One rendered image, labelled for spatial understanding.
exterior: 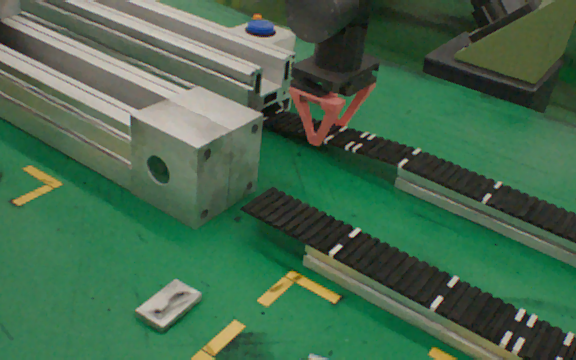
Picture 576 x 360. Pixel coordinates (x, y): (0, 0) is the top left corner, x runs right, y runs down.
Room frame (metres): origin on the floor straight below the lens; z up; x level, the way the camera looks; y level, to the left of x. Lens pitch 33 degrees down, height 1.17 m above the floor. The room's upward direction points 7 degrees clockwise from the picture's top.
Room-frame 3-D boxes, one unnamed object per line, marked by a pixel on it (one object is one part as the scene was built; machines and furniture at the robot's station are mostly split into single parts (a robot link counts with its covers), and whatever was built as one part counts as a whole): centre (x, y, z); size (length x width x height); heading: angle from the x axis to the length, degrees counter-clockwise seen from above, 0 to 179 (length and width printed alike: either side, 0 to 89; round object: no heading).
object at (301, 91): (0.69, -0.04, 0.84); 0.07 x 0.07 x 0.09; 58
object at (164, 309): (0.38, 0.08, 0.78); 0.05 x 0.03 x 0.01; 151
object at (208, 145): (0.57, 0.09, 0.83); 0.12 x 0.09 x 0.10; 148
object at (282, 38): (0.91, 0.07, 0.81); 0.10 x 0.08 x 0.06; 148
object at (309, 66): (0.70, -0.04, 0.91); 0.10 x 0.07 x 0.07; 148
